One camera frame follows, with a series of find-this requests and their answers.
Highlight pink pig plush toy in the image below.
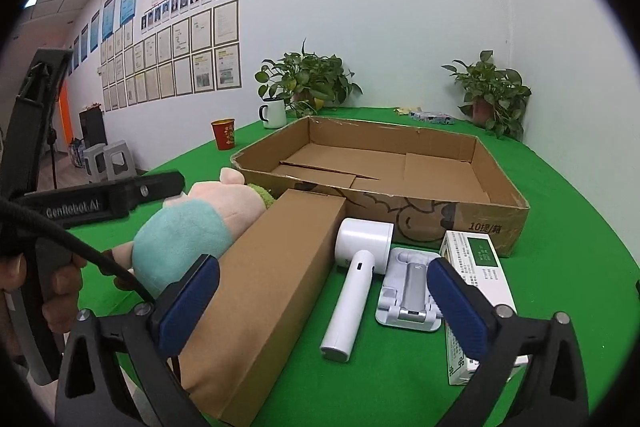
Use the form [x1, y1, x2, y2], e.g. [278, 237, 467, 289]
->
[103, 167, 276, 297]

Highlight white green medicine box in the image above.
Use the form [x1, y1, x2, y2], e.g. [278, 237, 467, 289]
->
[439, 231, 516, 386]

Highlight white folding phone stand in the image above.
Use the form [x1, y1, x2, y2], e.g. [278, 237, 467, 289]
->
[375, 247, 442, 333]

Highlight long brown cardboard box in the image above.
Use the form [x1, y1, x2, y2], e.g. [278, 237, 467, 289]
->
[179, 190, 346, 426]

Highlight white handheld hair dryer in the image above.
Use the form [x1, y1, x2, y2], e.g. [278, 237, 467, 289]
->
[320, 218, 394, 363]

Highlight person's left hand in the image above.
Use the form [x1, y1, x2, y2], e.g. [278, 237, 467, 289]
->
[1, 255, 87, 352]

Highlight grey plastic stool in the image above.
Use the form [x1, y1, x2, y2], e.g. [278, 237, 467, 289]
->
[84, 140, 137, 183]

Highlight black cabinet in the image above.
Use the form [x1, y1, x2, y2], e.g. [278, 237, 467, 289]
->
[79, 105, 107, 148]

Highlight red paper cup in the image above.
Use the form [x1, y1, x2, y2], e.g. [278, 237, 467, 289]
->
[210, 118, 235, 150]

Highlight white enamel mug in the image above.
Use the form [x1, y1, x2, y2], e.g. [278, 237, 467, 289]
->
[258, 98, 288, 129]

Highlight large cardboard tray box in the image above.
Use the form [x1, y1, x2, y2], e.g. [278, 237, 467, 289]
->
[231, 117, 529, 257]

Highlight left potted green plant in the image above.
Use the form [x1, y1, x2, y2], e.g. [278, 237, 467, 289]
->
[254, 41, 362, 118]

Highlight potted green plant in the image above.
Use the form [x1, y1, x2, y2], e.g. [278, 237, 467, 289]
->
[254, 41, 362, 118]
[442, 50, 532, 140]

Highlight right potted green plant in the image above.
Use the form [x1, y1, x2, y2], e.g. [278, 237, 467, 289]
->
[442, 50, 532, 140]

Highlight yellow small packet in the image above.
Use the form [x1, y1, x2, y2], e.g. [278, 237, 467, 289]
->
[393, 107, 422, 116]

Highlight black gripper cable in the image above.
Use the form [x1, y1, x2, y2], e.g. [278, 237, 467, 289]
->
[0, 197, 156, 306]

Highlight framed certificates on wall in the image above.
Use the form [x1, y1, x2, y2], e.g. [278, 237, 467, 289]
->
[96, 0, 243, 112]

